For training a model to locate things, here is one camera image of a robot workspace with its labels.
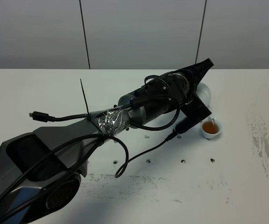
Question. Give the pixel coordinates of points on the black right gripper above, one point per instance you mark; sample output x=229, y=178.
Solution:
x=195, y=73

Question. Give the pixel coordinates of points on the pale blue porcelain teapot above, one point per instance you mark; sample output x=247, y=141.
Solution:
x=204, y=93

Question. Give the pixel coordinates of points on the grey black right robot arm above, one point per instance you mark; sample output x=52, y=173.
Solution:
x=41, y=171

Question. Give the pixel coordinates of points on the right pale blue teacup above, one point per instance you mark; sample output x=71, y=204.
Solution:
x=210, y=128

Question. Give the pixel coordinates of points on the black zip tie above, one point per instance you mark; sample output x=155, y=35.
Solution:
x=86, y=105

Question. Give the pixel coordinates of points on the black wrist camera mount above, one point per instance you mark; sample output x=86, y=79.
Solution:
x=195, y=112

